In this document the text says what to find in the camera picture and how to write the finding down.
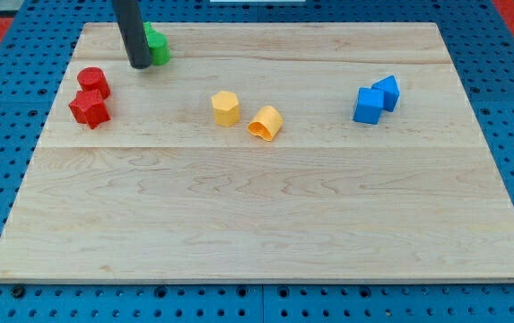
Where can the wooden board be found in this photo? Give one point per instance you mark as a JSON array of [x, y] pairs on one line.
[[161, 194]]

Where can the yellow heart block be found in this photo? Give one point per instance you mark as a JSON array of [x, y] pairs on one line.
[[266, 123]]

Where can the yellow hexagon block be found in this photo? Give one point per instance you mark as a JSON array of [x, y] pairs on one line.
[[226, 108]]

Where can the blue cube block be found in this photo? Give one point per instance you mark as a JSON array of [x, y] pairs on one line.
[[369, 106]]

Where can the blue pentagon block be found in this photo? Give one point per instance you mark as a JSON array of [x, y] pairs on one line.
[[390, 89]]

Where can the green block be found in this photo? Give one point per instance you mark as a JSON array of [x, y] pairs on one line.
[[157, 44]]

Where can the red star block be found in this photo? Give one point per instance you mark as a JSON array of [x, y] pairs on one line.
[[89, 108]]

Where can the red cylinder block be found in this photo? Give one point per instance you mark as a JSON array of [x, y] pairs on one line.
[[93, 78]]

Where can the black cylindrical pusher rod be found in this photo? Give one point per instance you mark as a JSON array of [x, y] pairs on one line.
[[131, 27]]

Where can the blue perforated table plate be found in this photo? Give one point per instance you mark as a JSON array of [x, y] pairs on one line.
[[33, 57]]

